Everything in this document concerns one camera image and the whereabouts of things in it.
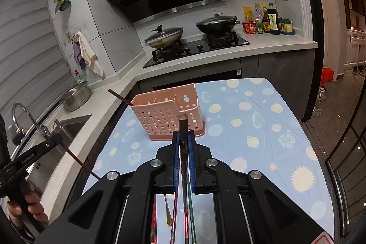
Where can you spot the black wok with lid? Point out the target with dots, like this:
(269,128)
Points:
(217,25)

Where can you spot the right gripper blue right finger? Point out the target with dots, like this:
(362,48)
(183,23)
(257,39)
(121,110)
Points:
(192,154)

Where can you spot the green dish soap bottle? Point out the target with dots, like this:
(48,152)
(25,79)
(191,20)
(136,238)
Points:
(79,77)

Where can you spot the blue polka dot tablecloth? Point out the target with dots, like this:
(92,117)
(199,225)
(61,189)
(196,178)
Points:
(248,126)

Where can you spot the pink perforated utensil holder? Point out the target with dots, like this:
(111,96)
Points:
(159,111)

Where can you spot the dark brown chopstick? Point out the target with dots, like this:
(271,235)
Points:
(183,141)

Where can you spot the black gas stove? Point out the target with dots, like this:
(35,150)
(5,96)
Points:
(209,43)

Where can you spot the dark soy sauce bottle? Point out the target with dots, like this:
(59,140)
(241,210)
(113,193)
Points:
(273,19)

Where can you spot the yellow seasoning bag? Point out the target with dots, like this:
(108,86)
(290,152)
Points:
(248,14)

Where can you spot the beige wok with lid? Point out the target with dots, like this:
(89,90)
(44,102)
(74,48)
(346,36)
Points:
(164,37)

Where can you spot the clear oil bottle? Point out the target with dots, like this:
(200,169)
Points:
(258,13)

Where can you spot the red bag on floor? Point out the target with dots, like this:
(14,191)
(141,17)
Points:
(327,75)

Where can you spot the green chopstick group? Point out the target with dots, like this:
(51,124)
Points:
(191,212)

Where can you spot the purple chopstick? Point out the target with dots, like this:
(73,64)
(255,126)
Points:
(174,216)

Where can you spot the red instant noodle cup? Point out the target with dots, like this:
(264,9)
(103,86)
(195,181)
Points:
(249,28)

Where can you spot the red chopstick pair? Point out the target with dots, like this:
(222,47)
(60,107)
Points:
(154,237)

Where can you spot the brown sauce bottle yellow cap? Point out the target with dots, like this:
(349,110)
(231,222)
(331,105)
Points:
(265,20)

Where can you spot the dark maroon chopstick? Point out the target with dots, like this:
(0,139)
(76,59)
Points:
(79,162)
(120,97)

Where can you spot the left hand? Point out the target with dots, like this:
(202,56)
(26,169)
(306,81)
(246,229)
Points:
(33,206)

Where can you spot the chrome sink faucet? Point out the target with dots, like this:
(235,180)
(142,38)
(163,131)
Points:
(19,130)

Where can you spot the small jars on tray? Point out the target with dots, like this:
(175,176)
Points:
(286,27)

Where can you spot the pink hanging towel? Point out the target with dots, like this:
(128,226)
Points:
(89,56)

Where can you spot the red chopstick group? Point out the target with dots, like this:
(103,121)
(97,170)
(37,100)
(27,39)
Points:
(185,204)

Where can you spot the small green lid jar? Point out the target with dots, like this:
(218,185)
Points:
(259,27)

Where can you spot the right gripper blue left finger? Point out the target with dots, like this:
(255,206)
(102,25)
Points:
(175,166)

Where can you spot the purple hanging cloth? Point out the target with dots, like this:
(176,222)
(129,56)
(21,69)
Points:
(77,53)

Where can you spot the gold flower spoon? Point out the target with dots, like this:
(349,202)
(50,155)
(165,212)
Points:
(168,213)

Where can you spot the soap dispenser pump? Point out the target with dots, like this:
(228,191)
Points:
(57,124)

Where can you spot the stainless steel pot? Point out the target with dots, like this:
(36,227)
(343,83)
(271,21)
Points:
(76,97)

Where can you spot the plastic bottle on floor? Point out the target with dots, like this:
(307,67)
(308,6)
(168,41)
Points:
(320,101)

